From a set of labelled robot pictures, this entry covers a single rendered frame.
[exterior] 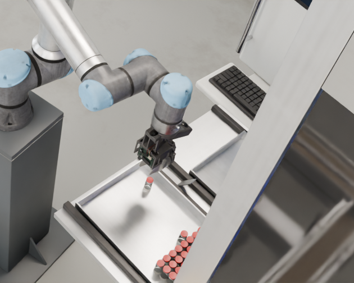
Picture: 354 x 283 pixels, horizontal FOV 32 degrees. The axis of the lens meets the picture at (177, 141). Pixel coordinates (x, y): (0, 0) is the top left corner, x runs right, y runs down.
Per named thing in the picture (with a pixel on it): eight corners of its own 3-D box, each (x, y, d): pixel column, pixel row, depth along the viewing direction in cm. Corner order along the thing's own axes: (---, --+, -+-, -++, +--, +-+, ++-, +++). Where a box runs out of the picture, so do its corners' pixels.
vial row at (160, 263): (202, 239, 170) (207, 231, 167) (157, 276, 160) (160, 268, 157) (196, 233, 171) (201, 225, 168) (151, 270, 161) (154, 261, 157)
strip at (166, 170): (192, 190, 180) (196, 178, 176) (185, 195, 179) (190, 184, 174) (158, 159, 185) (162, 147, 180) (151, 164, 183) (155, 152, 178)
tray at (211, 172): (322, 208, 187) (326, 201, 185) (272, 255, 172) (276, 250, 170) (240, 137, 198) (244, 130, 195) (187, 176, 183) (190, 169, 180)
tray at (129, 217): (224, 243, 171) (227, 237, 169) (159, 299, 156) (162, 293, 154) (142, 164, 182) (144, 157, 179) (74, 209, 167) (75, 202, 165)
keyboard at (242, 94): (312, 136, 216) (315, 132, 214) (288, 154, 208) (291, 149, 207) (232, 67, 230) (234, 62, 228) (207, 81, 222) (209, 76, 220)
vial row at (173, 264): (208, 244, 170) (212, 236, 166) (163, 282, 159) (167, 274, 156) (203, 239, 170) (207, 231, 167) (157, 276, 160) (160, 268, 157)
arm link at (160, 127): (168, 97, 153) (191, 118, 151) (164, 109, 157) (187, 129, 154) (147, 110, 149) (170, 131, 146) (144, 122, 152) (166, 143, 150)
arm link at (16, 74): (-19, 85, 186) (-20, 53, 176) (19, 71, 193) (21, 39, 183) (1, 112, 181) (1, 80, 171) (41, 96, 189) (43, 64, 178)
